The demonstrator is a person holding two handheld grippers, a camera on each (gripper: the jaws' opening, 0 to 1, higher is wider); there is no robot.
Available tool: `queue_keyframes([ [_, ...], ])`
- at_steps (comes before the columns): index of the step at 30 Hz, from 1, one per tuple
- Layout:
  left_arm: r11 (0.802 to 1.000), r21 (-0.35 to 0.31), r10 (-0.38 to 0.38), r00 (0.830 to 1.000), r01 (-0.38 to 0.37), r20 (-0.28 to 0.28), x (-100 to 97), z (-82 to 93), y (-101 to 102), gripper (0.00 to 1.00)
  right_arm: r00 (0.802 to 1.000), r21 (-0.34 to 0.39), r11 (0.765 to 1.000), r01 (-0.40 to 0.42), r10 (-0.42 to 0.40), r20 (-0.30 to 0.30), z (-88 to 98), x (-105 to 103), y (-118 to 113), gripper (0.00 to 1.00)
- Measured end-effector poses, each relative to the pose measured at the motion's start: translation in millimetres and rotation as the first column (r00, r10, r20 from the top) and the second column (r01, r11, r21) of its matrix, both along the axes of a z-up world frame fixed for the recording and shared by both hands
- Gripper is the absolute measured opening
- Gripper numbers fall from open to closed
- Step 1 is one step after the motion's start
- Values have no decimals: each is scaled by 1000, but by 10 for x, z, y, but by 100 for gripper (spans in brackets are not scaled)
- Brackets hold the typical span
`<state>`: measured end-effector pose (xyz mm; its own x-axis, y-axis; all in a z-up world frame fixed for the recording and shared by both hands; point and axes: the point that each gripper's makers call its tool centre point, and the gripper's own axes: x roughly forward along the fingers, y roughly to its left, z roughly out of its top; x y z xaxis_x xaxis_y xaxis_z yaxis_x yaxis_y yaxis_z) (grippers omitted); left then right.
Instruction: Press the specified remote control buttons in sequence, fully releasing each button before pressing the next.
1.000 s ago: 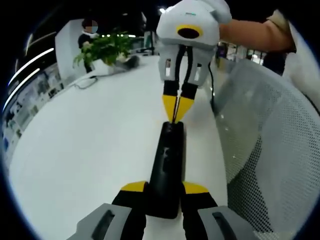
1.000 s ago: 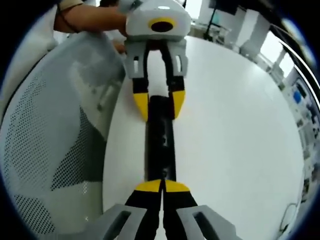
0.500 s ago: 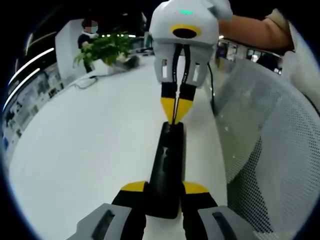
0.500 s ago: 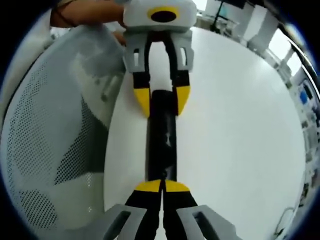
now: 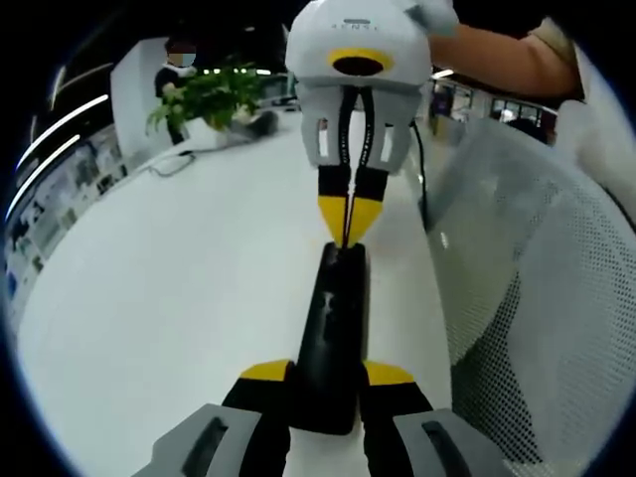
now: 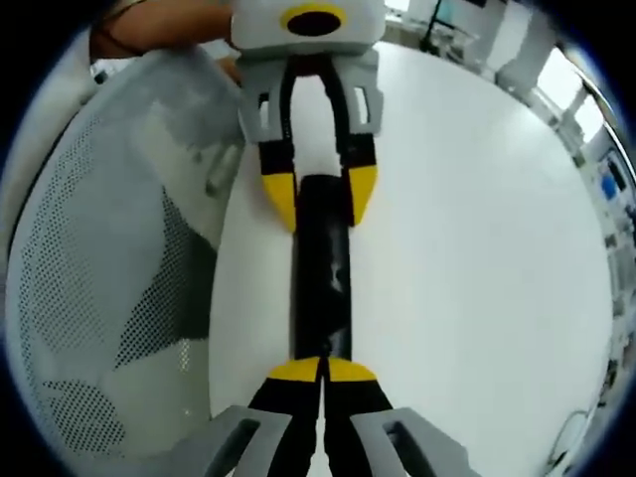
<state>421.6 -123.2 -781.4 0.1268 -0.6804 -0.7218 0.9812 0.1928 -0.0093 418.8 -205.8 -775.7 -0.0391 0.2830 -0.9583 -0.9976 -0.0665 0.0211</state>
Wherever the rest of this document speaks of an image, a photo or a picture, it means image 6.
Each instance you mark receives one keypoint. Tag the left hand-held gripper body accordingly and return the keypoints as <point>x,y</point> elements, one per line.
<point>258,30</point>

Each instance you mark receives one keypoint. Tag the white mesh office chair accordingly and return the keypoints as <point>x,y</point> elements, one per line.
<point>99,248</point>

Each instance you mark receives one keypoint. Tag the person's left hand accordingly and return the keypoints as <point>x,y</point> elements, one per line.
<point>231,69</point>

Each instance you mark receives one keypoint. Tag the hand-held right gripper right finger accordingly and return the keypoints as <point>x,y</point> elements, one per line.
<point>358,407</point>

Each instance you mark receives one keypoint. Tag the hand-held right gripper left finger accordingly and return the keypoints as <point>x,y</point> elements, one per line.
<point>278,412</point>

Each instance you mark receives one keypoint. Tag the black remote control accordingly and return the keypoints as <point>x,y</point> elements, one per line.
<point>318,278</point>

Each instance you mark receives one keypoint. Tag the background display shelving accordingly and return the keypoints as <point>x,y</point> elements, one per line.
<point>611,208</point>

